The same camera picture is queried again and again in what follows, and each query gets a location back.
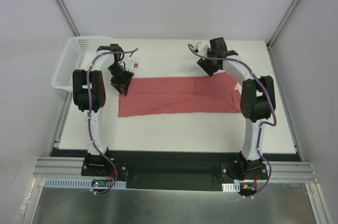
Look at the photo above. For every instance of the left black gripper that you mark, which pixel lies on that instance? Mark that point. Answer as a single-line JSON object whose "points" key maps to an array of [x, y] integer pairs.
{"points": [[121, 78]]}

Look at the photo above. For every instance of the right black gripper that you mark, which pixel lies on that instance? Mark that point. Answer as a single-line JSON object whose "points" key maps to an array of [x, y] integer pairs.
{"points": [[207, 64]]}

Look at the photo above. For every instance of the pink t shirt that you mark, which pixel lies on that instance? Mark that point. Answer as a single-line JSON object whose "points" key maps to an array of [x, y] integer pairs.
{"points": [[181, 95]]}

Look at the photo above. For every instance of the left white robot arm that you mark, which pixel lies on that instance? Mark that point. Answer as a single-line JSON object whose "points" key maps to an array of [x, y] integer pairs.
{"points": [[89, 95]]}

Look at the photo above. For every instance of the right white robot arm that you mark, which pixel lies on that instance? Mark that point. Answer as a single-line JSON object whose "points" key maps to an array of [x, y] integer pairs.
{"points": [[257, 103]]}

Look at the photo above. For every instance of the white plastic basket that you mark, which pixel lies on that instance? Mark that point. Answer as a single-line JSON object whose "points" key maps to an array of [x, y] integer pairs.
{"points": [[78, 53]]}

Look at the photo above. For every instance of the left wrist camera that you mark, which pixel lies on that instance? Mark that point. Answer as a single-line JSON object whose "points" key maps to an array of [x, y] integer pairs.
{"points": [[130, 65]]}

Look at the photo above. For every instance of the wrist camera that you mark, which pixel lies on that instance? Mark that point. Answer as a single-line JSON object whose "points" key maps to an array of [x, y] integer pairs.
{"points": [[202, 49], [130, 65]]}

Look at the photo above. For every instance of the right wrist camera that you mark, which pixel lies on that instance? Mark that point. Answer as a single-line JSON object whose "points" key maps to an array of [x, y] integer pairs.
{"points": [[202, 49]]}

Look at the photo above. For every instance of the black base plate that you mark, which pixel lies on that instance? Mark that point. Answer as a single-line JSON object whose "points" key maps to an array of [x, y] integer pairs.
{"points": [[188, 171]]}

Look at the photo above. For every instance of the right white cable duct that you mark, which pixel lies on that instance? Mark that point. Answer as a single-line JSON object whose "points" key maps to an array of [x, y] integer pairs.
{"points": [[231, 187]]}

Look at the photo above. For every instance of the white cable duct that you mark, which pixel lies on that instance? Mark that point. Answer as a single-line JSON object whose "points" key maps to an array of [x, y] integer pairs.
{"points": [[231, 187], [74, 183]]}

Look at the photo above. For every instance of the left white cable duct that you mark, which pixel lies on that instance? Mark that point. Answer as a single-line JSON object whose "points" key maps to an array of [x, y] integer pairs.
{"points": [[74, 183]]}

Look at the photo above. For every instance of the aluminium rail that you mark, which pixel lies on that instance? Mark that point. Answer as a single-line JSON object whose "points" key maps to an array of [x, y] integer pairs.
{"points": [[70, 167]]}

